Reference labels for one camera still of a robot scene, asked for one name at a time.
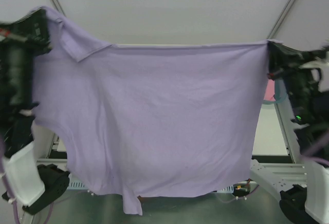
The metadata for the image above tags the purple t shirt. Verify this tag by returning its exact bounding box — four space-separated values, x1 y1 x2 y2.
33 7 269 215

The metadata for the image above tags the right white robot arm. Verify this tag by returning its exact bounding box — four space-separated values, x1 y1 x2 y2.
250 42 328 223

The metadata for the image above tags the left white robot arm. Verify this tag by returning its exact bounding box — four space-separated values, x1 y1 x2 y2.
1 9 69 215

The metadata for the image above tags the blue plastic basket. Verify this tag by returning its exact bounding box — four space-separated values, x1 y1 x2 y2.
263 81 287 105

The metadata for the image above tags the pink t shirt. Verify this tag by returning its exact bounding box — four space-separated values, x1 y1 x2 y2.
264 80 275 102

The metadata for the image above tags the right aluminium frame post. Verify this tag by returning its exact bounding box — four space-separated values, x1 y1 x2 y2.
267 0 297 39

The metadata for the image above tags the aluminium rail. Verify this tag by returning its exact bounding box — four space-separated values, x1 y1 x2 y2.
252 155 306 185

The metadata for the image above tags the right white cable duct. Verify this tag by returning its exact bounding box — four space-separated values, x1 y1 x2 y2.
216 185 234 194

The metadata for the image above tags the white cable duct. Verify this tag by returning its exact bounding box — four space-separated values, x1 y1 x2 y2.
216 185 234 194
67 181 87 190

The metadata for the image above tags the left white cable duct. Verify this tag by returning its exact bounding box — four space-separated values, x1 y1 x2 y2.
67 181 87 190

